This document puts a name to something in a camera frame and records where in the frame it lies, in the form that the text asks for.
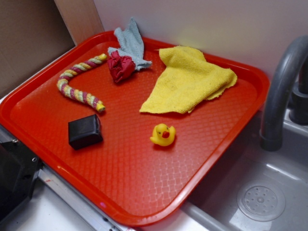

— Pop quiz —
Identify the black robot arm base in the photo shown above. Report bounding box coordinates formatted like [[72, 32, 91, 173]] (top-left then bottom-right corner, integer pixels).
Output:
[[0, 139, 42, 223]]

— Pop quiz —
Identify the yellow rubber duck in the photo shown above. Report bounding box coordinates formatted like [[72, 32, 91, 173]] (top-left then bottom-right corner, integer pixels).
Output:
[[150, 123, 176, 147]]

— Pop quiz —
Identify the red plastic serving tray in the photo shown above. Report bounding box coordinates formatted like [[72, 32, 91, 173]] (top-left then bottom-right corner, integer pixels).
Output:
[[0, 31, 269, 227]]

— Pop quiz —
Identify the yellow microfiber cloth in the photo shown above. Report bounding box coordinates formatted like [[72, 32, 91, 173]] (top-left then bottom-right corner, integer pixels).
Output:
[[140, 46, 237, 114]]

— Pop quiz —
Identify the crumpled red cloth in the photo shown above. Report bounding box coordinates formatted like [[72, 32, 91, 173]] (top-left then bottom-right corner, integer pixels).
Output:
[[107, 51, 135, 83]]

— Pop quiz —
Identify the black rectangular block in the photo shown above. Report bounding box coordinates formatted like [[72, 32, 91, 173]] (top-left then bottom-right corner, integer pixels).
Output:
[[68, 115, 103, 150]]

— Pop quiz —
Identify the light blue towel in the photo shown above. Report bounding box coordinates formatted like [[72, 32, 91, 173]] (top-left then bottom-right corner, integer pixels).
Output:
[[108, 17, 152, 71]]

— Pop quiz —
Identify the grey toy sink basin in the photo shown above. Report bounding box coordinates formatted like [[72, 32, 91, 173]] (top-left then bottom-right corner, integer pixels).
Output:
[[182, 113, 308, 231]]

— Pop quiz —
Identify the grey toy faucet spout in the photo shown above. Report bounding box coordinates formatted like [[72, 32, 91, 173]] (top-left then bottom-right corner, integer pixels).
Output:
[[260, 35, 308, 151]]

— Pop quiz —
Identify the brown cardboard panel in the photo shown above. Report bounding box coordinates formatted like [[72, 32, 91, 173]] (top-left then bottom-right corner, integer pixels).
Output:
[[0, 0, 75, 97]]

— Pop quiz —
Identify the striped twisted rope toy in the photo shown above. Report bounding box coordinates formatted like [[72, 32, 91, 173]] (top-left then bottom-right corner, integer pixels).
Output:
[[56, 53, 107, 113]]

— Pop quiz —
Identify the dark grey faucet handle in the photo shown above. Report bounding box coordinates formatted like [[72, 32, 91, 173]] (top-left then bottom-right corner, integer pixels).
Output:
[[289, 61, 308, 125]]

